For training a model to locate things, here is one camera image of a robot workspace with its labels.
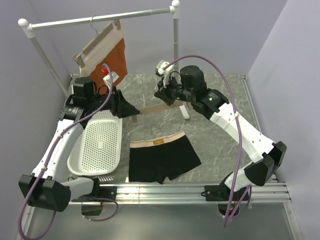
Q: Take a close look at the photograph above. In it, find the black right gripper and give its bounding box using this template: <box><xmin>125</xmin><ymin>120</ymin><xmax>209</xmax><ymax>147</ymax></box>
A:
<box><xmin>154</xmin><ymin>73</ymin><xmax>195</xmax><ymax>107</ymax></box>

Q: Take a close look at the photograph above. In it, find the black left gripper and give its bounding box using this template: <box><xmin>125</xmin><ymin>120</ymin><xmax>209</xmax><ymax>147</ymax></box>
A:
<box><xmin>88</xmin><ymin>86</ymin><xmax>140</xmax><ymax>118</ymax></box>

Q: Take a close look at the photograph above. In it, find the black underwear beige waistband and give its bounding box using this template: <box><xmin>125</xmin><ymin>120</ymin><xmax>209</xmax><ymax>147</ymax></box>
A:
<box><xmin>128</xmin><ymin>131</ymin><xmax>201</xmax><ymax>184</ymax></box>

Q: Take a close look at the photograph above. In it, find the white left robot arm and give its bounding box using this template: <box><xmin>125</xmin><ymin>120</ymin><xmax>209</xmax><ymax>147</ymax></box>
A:
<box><xmin>18</xmin><ymin>72</ymin><xmax>140</xmax><ymax>212</ymax></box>

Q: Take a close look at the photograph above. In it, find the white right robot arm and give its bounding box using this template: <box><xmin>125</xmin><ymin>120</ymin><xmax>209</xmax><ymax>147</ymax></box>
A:
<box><xmin>154</xmin><ymin>62</ymin><xmax>287</xmax><ymax>200</ymax></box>

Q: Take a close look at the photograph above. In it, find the white perforated plastic basket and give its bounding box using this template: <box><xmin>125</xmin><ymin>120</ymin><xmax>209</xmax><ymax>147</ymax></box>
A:
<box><xmin>67</xmin><ymin>110</ymin><xmax>123</xmax><ymax>176</ymax></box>

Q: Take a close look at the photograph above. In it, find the orange shorts beige waistband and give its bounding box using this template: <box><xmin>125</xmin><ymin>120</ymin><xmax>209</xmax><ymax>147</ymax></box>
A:
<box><xmin>79</xmin><ymin>23</ymin><xmax>128</xmax><ymax>87</ymax></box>

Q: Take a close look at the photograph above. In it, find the silver white clothes rack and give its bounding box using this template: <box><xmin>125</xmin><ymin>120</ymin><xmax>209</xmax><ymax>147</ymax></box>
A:
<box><xmin>17</xmin><ymin>0</ymin><xmax>191</xmax><ymax>120</ymax></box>

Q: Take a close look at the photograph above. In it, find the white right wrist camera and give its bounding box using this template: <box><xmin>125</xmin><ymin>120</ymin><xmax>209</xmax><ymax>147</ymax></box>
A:
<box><xmin>155</xmin><ymin>60</ymin><xmax>174</xmax><ymax>87</ymax></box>

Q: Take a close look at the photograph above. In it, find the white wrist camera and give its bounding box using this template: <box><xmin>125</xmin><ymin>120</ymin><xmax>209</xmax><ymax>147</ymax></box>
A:
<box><xmin>155</xmin><ymin>60</ymin><xmax>174</xmax><ymax>87</ymax></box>
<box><xmin>101</xmin><ymin>68</ymin><xmax>119</xmax><ymax>87</ymax></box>

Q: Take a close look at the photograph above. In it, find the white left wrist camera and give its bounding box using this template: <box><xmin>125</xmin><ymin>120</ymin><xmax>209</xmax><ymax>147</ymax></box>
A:
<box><xmin>101</xmin><ymin>68</ymin><xmax>119</xmax><ymax>87</ymax></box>

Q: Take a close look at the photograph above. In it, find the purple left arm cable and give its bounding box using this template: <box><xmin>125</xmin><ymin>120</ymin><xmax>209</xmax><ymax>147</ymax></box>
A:
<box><xmin>17</xmin><ymin>63</ymin><xmax>120</xmax><ymax>240</ymax></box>

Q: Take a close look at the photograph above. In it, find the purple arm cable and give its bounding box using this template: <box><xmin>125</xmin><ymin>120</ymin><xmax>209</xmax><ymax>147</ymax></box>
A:
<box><xmin>17</xmin><ymin>63</ymin><xmax>120</xmax><ymax>240</ymax></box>
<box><xmin>163</xmin><ymin>54</ymin><xmax>252</xmax><ymax>228</ymax></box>

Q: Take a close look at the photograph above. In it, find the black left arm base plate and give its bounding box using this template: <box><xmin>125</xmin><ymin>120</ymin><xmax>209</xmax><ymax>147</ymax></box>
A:
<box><xmin>96</xmin><ymin>185</ymin><xmax>117</xmax><ymax>200</ymax></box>

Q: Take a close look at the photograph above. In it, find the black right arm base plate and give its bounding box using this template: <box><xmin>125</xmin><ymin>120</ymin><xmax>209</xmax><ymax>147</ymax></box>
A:
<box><xmin>200</xmin><ymin>185</ymin><xmax>227</xmax><ymax>202</ymax></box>

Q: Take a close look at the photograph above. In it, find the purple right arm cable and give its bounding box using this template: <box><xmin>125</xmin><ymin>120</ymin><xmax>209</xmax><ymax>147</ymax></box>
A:
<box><xmin>163</xmin><ymin>54</ymin><xmax>252</xmax><ymax>228</ymax></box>

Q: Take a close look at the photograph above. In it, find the aluminium front rail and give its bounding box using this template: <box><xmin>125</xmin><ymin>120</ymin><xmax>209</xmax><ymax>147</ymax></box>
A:
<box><xmin>59</xmin><ymin>181</ymin><xmax>293</xmax><ymax>206</ymax></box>

